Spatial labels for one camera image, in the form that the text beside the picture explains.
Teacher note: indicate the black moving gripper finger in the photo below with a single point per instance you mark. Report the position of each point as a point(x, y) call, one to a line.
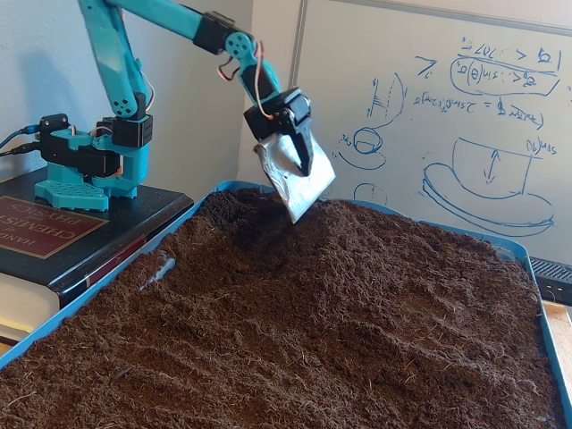
point(299, 143)

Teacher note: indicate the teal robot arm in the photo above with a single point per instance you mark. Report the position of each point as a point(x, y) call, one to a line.
point(107, 44)

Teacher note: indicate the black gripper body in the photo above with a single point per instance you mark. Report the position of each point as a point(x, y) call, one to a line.
point(286, 117)

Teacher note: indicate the whiteboard with blue drawings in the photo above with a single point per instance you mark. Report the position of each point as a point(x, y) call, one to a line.
point(357, 44)

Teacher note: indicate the blue plastic tray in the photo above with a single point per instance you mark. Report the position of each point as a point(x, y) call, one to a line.
point(518, 249)

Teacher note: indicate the brown soil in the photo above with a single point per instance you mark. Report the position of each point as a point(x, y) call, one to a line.
point(335, 313)

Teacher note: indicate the black device with perforated top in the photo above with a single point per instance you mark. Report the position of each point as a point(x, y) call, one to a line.
point(554, 286)

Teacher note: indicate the black chemistry handbook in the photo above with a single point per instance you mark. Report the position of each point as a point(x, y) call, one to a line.
point(111, 232)

